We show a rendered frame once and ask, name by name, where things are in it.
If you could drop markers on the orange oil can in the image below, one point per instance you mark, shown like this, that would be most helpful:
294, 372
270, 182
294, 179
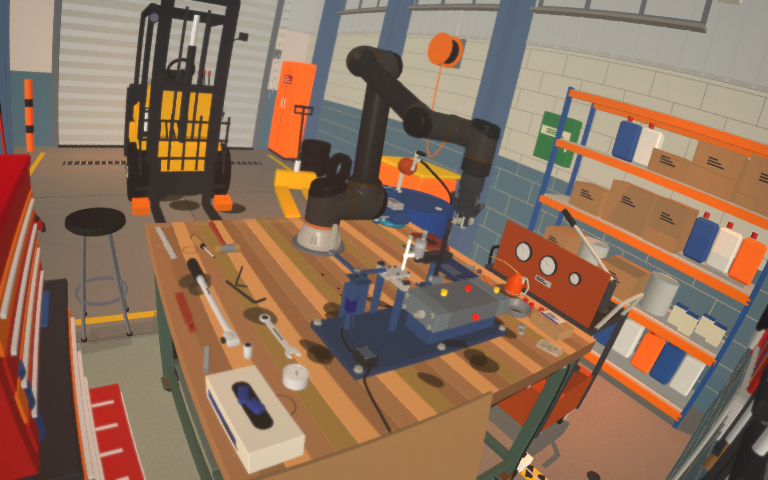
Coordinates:
515, 285

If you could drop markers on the silver spanner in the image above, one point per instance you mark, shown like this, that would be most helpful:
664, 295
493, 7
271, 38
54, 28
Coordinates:
279, 336

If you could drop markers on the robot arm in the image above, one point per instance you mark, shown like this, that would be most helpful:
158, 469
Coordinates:
375, 120

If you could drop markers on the steel ruler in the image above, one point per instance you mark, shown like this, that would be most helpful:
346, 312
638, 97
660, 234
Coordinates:
166, 242

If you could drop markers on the grey round tin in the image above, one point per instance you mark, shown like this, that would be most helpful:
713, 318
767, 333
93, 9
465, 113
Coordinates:
518, 307

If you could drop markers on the cream canister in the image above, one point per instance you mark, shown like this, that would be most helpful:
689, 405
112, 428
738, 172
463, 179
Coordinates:
709, 331
681, 319

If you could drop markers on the grey bellcrank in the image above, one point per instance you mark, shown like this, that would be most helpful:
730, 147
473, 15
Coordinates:
397, 275

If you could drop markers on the white glove box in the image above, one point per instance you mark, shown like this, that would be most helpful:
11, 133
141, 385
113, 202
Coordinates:
264, 432

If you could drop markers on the brown cardboard box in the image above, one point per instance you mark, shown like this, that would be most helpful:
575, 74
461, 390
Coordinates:
627, 277
717, 165
587, 198
666, 165
558, 235
627, 204
755, 186
669, 225

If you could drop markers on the red flat file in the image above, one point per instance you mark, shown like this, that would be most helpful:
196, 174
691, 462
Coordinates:
185, 312

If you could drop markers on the white roller shutter door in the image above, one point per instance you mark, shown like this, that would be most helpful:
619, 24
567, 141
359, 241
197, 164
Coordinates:
96, 78

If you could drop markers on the blue drum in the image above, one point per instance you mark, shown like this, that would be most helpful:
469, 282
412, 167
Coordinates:
427, 213

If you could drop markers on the black pin rack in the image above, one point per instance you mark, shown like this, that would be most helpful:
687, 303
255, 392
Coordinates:
435, 258

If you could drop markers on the red tool chest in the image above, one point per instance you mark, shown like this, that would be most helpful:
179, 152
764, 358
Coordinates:
15, 312

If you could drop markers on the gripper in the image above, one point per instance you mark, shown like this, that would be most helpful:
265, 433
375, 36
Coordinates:
467, 201

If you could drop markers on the white lever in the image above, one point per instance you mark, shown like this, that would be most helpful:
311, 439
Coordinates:
408, 252

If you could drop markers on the grey metal bar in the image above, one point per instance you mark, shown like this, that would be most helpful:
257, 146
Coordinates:
206, 359

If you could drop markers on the black hand truck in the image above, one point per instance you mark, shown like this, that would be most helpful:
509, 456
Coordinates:
303, 114

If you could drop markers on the blue steel column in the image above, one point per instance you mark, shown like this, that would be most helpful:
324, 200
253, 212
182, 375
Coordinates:
396, 24
324, 66
501, 78

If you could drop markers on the blue orange shelf rack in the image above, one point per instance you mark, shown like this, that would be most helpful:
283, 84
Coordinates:
660, 123

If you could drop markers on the green wall sign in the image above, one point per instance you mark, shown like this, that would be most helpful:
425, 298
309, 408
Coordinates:
555, 139

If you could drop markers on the orange cabinet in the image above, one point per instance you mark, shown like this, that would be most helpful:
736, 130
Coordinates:
293, 111

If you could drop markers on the black power box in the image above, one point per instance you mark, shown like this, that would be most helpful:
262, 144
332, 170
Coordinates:
365, 356

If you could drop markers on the green workbench frame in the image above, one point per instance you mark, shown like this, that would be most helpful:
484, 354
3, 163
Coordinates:
523, 420

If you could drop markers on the orange bin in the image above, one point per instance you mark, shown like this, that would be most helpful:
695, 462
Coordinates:
546, 399

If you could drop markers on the white paper roll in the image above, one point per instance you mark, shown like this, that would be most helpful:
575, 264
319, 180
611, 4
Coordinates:
595, 251

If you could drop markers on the blue jug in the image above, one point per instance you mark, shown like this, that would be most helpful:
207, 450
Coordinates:
626, 141
667, 363
701, 239

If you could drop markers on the small white socket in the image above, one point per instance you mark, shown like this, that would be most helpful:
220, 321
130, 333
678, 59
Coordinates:
248, 350

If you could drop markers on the white bucket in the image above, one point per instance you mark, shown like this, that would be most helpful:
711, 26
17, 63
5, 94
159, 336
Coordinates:
658, 294

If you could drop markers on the black hex key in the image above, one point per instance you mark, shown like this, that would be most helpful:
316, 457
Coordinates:
240, 277
247, 294

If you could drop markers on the white rod black tip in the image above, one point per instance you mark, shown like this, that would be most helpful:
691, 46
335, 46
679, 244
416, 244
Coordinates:
585, 240

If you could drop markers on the orange yellow drum tray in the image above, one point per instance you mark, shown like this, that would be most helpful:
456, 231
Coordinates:
432, 171

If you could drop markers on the black tyre stack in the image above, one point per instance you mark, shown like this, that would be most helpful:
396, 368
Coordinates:
315, 157

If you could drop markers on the small tan box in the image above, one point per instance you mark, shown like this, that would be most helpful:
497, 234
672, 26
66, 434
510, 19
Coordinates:
551, 324

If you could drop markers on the grey valve block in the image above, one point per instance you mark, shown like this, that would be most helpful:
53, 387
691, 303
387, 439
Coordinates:
450, 309

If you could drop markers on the grey framed window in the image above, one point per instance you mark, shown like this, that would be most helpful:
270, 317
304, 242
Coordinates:
600, 13

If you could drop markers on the yellow black forklift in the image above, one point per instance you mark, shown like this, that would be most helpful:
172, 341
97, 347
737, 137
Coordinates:
180, 120

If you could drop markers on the grey paper tag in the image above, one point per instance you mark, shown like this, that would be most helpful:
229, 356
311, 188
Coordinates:
549, 347

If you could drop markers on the orange work lamp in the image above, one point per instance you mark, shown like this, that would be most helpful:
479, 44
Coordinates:
407, 165

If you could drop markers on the grey coupling socket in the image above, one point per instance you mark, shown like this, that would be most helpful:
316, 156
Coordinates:
420, 247

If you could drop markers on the white notice board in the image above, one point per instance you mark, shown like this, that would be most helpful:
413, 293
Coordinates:
297, 47

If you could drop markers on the white jug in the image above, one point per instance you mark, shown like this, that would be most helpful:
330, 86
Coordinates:
628, 339
651, 144
724, 249
687, 375

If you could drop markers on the black round stool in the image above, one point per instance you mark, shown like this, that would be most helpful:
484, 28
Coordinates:
95, 221

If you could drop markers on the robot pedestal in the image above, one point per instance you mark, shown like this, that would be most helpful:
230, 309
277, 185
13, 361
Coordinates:
317, 240

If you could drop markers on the blue lever housing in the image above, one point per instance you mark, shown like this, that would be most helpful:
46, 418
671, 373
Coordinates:
353, 297

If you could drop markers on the yellow pallet fork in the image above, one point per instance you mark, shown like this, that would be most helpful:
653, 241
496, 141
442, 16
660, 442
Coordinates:
291, 186

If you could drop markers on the orange black bollard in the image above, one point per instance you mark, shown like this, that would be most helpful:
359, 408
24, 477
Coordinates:
29, 114

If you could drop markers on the blue white tool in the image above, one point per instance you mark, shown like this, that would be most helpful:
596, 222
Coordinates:
393, 218

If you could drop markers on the orange jug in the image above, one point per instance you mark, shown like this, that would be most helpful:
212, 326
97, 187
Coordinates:
648, 354
747, 259

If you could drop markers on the blue base plate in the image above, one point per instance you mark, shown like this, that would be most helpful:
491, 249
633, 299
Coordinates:
390, 351

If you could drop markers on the blue upright post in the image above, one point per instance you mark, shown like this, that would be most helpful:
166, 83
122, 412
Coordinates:
396, 309
377, 297

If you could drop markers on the brown gauge panel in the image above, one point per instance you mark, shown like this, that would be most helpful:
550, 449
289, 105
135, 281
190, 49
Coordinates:
564, 288

